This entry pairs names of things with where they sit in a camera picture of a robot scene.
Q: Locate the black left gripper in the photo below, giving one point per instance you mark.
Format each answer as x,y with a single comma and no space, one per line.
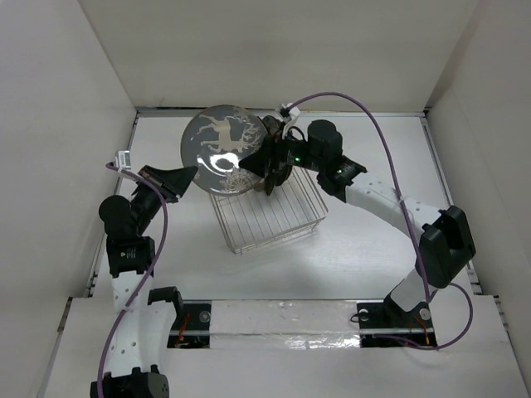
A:
173,182

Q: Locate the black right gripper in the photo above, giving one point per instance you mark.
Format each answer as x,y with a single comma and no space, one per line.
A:
258,162

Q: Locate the grey plate tree pattern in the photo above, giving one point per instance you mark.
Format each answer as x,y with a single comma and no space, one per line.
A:
215,141

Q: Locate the cream plate black striped rim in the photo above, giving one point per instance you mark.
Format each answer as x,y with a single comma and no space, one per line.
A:
273,125

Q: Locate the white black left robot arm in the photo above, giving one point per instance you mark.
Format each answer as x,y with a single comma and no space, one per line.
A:
130,364

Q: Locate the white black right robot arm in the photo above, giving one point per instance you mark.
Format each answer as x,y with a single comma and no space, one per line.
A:
441,237

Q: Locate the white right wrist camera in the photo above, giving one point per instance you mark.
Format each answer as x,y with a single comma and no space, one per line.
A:
289,114

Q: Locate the steel wire dish rack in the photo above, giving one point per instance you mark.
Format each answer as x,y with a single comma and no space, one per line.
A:
253,220

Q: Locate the silver front table rail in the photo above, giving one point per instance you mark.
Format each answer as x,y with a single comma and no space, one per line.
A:
299,325

